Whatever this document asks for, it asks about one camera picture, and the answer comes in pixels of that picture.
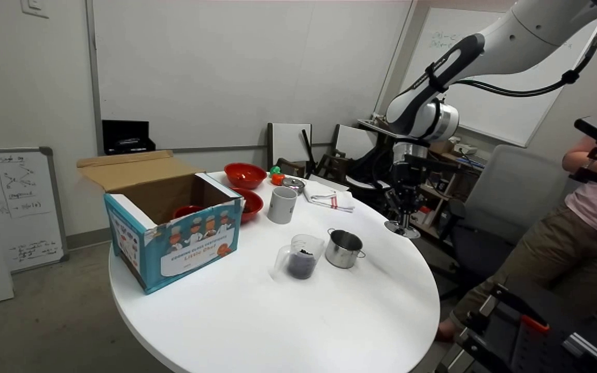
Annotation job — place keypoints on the small floor whiteboard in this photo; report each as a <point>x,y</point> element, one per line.
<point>22,208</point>

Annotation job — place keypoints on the white mug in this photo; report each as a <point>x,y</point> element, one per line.
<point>282,205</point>

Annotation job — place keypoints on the red plastic bowl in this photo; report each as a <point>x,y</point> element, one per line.
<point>246,175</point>

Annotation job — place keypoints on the cluttered storage shelf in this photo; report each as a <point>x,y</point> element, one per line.
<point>450,187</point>

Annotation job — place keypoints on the white red-striped cloth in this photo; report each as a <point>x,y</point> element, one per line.
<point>333,197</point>

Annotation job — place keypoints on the orange green toy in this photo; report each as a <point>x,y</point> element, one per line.
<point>276,175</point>

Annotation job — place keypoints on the dark grey cup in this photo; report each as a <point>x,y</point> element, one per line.
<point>302,265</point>

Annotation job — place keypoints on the small steel pot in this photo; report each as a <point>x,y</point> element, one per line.
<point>342,248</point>

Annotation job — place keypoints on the blue printed cardboard box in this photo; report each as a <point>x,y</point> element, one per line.
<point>174,240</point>

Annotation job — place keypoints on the person in pink shirt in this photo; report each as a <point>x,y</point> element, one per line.
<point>590,208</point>

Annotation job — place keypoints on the orange black clamp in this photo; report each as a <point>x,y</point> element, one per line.
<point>512,323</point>

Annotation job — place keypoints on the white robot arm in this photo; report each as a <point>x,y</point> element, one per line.
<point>512,41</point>

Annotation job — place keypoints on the black box by wall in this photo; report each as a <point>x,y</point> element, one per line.
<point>127,136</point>

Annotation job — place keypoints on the large wall whiteboard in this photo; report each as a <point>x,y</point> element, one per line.
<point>506,103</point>

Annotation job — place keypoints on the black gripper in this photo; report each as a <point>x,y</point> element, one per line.
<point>407,181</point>

